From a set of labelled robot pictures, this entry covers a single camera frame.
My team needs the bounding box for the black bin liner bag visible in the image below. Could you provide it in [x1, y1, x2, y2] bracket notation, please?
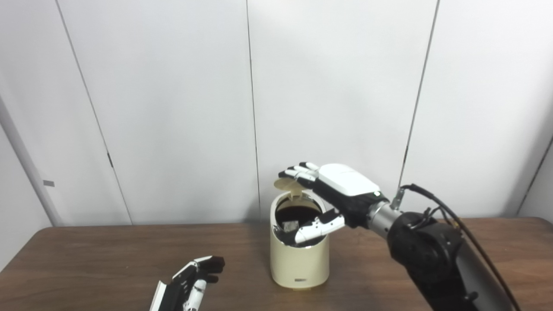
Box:
[276, 205, 324, 248]

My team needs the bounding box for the cream-colored bin body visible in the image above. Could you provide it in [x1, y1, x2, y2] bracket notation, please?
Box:
[270, 190, 330, 289]

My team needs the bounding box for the gray wall corner post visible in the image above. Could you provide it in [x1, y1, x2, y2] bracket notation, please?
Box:
[0, 97, 63, 226]

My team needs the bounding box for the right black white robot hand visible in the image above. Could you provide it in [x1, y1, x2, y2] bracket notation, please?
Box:
[279, 162, 389, 248]

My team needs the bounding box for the round cream bin lid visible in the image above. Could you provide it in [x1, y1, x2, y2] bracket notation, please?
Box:
[275, 178, 307, 200]

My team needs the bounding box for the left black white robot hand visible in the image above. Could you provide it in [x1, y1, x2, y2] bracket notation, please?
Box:
[149, 256, 226, 311]

